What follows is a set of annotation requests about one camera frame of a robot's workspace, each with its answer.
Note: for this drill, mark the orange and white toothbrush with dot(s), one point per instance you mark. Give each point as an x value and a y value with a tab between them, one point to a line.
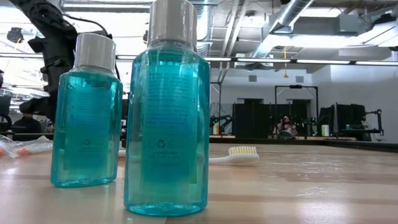
6	148
242	152
34	149

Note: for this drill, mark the background black robot arm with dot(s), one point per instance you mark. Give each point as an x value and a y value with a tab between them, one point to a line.
222	119

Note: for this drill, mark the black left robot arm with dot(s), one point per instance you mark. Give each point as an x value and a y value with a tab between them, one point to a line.
56	53

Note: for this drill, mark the person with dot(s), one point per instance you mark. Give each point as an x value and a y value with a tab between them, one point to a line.
28	124
285	126

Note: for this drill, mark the black monitor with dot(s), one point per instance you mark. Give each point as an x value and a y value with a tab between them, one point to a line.
4	109

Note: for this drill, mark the blue mouthwash bottle white cap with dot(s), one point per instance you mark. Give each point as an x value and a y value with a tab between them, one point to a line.
87	124
168	124

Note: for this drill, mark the black ceiling-hung device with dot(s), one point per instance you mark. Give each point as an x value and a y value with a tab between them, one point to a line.
15	35

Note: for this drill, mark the ceiling light strip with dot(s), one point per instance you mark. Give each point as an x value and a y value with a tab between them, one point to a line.
264	60
220	58
323	62
376	63

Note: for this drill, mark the yellow hanging pendant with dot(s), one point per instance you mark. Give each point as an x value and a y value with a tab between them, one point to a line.
285	74

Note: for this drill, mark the white canister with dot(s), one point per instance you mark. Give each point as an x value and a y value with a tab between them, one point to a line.
325	130

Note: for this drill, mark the grey ceiling air unit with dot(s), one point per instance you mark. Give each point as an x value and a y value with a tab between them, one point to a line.
356	24

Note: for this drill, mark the ribbed silver ventilation duct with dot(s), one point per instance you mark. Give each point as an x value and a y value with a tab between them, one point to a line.
203	31

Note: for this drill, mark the grey wall vent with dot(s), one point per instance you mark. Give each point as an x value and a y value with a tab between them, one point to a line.
299	79
252	78

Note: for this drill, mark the black partition wall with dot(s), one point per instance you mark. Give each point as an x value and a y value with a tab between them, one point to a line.
255	121

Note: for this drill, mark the large silver ventilation duct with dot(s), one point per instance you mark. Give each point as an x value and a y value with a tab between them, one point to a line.
289	12

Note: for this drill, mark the black aluminium rig frame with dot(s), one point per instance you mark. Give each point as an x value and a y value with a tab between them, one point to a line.
311	142

